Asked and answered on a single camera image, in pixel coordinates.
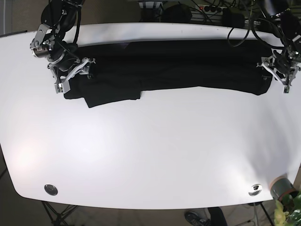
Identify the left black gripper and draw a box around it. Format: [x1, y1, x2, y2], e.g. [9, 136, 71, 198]
[256, 47, 301, 94]

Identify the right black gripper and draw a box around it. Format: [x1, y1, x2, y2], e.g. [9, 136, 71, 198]
[46, 55, 96, 94]

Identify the black printed T-shirt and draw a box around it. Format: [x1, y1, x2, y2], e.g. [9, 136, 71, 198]
[64, 40, 272, 108]

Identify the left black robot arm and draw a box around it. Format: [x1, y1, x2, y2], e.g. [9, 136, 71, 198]
[227, 0, 301, 94]

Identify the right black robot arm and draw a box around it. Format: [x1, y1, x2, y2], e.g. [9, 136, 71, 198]
[30, 0, 95, 94]

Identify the grey plant pot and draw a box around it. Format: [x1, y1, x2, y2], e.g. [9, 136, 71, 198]
[269, 176, 298, 202]

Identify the right silver table grommet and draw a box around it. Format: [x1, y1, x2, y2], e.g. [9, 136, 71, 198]
[248, 184, 262, 196]

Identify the silver table grommet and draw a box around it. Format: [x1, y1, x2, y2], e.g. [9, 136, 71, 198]
[248, 184, 262, 196]
[44, 184, 58, 196]

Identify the left silver table grommet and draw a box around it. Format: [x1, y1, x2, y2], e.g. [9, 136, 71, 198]
[44, 184, 58, 196]

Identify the green potted plant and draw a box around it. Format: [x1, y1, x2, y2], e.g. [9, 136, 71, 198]
[274, 192, 301, 226]

